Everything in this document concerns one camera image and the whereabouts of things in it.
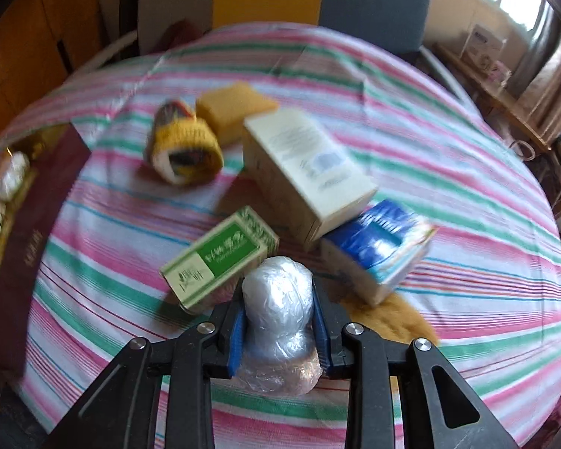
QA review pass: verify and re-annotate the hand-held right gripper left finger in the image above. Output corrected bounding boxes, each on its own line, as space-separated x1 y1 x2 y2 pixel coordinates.
47 283 251 449

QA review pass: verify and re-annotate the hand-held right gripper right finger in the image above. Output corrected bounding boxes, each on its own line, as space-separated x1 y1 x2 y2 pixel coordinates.
309 276 519 449

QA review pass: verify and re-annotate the plastic white ball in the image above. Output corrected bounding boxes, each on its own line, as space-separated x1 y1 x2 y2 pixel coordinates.
240 256 322 396

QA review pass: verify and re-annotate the yellow sponge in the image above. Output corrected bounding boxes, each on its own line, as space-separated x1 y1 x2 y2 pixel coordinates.
341 290 440 347
196 82 279 148

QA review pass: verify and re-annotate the green white box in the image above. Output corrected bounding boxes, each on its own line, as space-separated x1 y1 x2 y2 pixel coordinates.
160 206 280 314

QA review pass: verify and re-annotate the blue tissue packet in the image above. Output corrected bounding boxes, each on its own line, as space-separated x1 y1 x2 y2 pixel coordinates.
320 199 438 307

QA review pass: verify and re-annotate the beige cardboard box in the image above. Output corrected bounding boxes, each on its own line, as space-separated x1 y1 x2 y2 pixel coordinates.
242 107 379 251

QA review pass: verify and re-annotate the knitted yellow sleeve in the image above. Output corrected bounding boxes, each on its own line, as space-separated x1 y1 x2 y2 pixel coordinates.
142 96 224 185

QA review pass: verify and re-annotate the gold tin box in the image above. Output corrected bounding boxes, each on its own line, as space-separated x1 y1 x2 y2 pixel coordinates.
0 122 93 379

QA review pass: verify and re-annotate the clear plastic bundle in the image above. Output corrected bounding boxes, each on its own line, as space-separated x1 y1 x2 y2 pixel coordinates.
0 151 30 197

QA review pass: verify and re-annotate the striped tablecloth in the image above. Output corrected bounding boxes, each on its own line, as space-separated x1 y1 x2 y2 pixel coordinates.
0 21 561 447

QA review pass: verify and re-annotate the wooden windowsill shelf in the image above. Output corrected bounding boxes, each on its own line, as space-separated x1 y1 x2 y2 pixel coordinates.
432 42 552 150

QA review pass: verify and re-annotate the dark red cloth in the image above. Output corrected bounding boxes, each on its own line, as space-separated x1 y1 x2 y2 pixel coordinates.
161 19 211 50

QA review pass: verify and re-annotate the white printed box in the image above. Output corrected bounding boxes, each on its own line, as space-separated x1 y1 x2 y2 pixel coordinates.
463 23 506 64

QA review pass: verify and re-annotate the patterned curtain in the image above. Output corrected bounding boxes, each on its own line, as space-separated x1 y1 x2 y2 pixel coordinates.
512 2 561 143

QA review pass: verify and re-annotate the wooden cabinet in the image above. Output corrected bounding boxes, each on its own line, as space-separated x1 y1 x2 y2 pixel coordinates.
0 0 117 150

